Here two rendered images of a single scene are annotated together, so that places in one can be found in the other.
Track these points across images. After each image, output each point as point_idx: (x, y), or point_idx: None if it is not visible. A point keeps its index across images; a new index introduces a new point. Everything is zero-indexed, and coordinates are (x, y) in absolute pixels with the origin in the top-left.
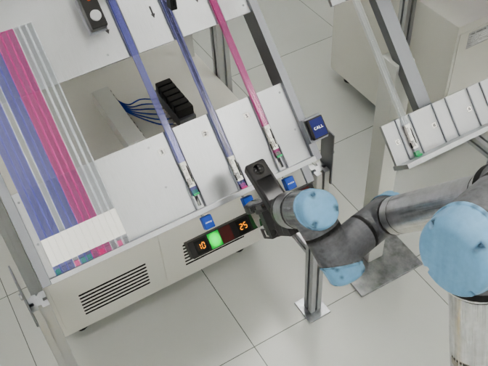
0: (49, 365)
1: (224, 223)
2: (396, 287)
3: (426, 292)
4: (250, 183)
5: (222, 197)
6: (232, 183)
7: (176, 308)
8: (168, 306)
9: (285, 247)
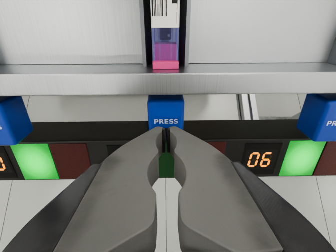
0: (35, 106)
1: (95, 124)
2: (294, 183)
3: (314, 200)
4: (200, 57)
5: (74, 64)
6: (129, 24)
7: (132, 110)
8: (128, 105)
9: (230, 106)
